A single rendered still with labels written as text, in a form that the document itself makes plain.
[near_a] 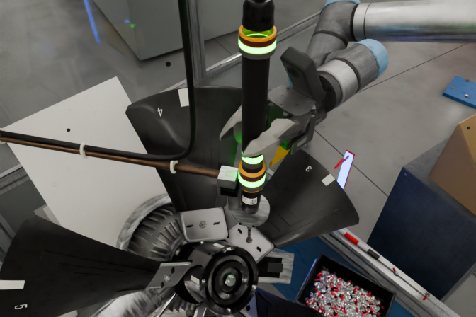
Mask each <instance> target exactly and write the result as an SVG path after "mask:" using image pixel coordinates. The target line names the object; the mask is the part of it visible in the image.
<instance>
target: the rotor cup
mask: <svg viewBox="0 0 476 317"><path fill-rule="evenodd" d="M215 243H218V244H220V245H222V246H224V247H222V248H219V247H217V246H214V245H213V244H215ZM170 260H193V262H192V263H191V266H190V268H189V269H188V271H187V272H186V273H185V275H184V276H183V277H182V278H181V279H180V281H179V282H178V284H176V285H174V286H172V287H171V288H172V290H173V291H174V292H175V294H176V295H178V296H179V297H180V298H182V299H183V300H184V301H187V302H189V303H192V304H202V305H203V306H204V307H205V308H207V309H209V310H210V311H212V312H213V313H216V314H218V315H223V316H228V315H232V314H235V313H237V312H239V311H241V310H242V309H243V308H244V307H245V306H247V304H248V303H249V302H250V301H251V299H252V298H253V296H254V294H255V292H256V288H257V285H258V281H259V271H258V267H257V264H256V261H255V259H254V257H253V256H252V255H251V254H250V253H249V252H248V251H247V250H246V249H244V248H242V247H239V246H236V245H234V244H231V243H228V242H226V240H225V239H223V240H215V241H199V242H186V239H185V236H183V237H182V238H181V239H180V240H179V241H178V242H177V243H176V245H175V246H174V247H173V249H172V251H171V253H170V256H169V259H168V261H170ZM191 275H192V276H194V277H195V278H197V279H199V284H197V283H195V282H194V281H193V280H191ZM228 275H234V276H235V277H236V282H235V283H234V285H233V286H231V287H228V286H227V285H226V283H225V280H226V277H227V276H228Z"/></svg>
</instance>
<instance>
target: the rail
mask: <svg viewBox="0 0 476 317"><path fill-rule="evenodd" d="M273 174H274V172H273V171H272V170H270V169H268V170H267V171H266V174H265V183H264V186H263V188H264V187H265V185H266V184H267V182H268V181H269V180H270V178H271V177H272V175H273ZM263 188H262V189H261V190H263ZM343 230H344V231H346V232H348V233H349V234H351V235H352V236H353V237H354V238H356V239H357V240H359V241H360V242H361V243H362V244H364V245H365V246H367V247H368V248H369V249H371V250H372V251H374V252H375V253H377V254H378V255H379V256H380V257H379V259H378V260H376V259H375V258H373V257H372V256H371V255H369V254H368V253H367V252H365V251H364V250H363V249H362V248H360V247H358V246H357V245H356V244H355V243H353V242H352V241H350V240H349V239H347V237H345V236H344V235H342V234H341V233H339V232H338V231H333V232H330V233H327V234H323V235H321V236H318V237H319V238H321V239H322V240H323V241H324V242H325V243H326V244H327V245H329V246H330V247H331V248H333V249H334V250H335V251H336V252H337V253H338V254H339V255H341V256H342V257H343V258H345V259H346V260H347V261H348V262H350V263H351V264H352V265H353V266H354V267H355V268H357V269H358V270H359V271H360V272H362V273H363V274H364V275H365V276H366V277H367V278H369V279H371V280H373V281H375V282H377V283H378V284H381V285H382V286H384V287H386V288H388V289H390V290H392V291H393V292H396V293H397V295H396V296H395V301H396V302H398V303H399V304H400V305H401V306H403V307H404V308H405V309H406V310H408V312H410V313H411V314H412V315H413V316H415V317H460V316H459V315H458V314H457V313H455V312H454V311H452V310H451V309H450V308H448V307H447V306H446V305H445V304H443V303H442V302H441V301H439V300H438V299H437V298H436V297H435V296H433V295H432V294H430V296H429V297H427V298H426V300H425V301H424V300H423V298H424V297H425V294H424V293H426V292H427V291H426V290H425V289H424V288H423V287H421V286H420V285H419V284H417V283H416V282H415V281H414V280H413V279H411V278H410V277H408V276H407V275H406V274H404V273H403V272H402V271H401V270H399V269H398V268H397V267H395V266H394V265H393V264H392V263H391V262H389V261H388V260H386V259H385V258H384V257H382V256H381V255H380V254H379V253H378V252H376V251H375V250H373V249H372V248H371V247H370V246H369V245H367V244H366V243H364V242H363V241H362V240H361V239H360V238H358V237H357V236H356V235H354V234H353V233H351V232H350V231H349V230H348V229H347V228H344V229H343ZM393 268H395V269H396V271H398V274H399V276H397V277H396V276H395V275H394V274H393V272H394V270H393Z"/></svg>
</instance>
